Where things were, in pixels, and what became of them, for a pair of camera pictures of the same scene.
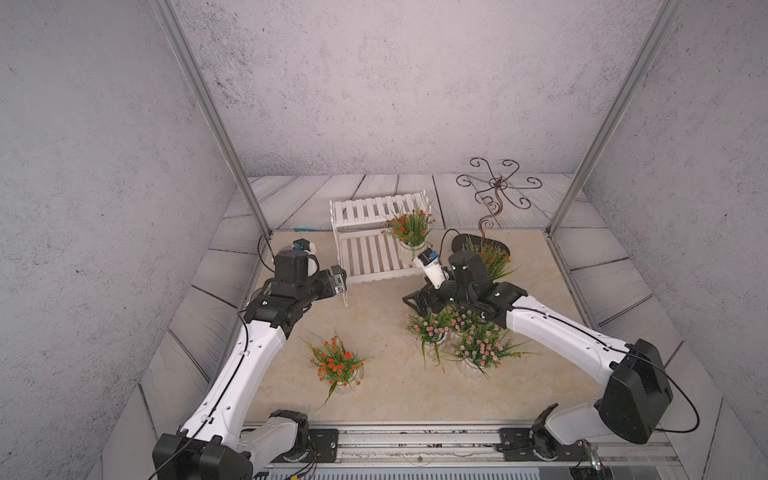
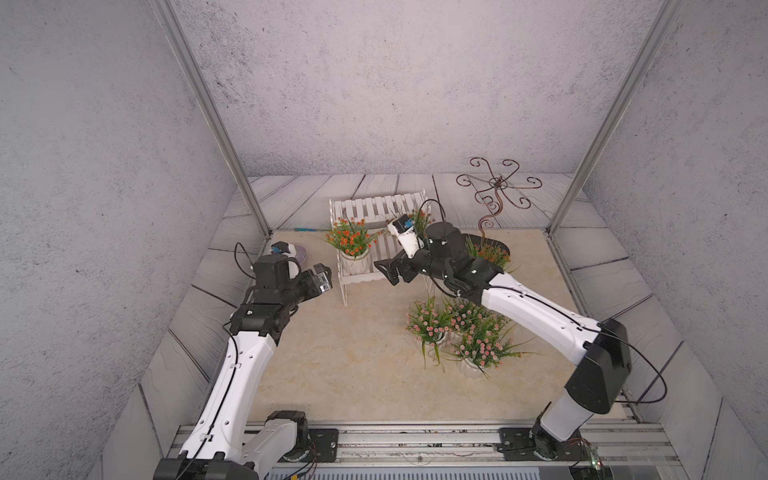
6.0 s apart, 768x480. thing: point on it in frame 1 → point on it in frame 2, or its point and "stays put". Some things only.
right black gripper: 428,292 → 393,270
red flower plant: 496,261 stays put
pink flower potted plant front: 485,346 stays put
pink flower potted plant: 430,329 stays put
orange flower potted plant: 334,365 → 353,240
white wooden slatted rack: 365,251 stays put
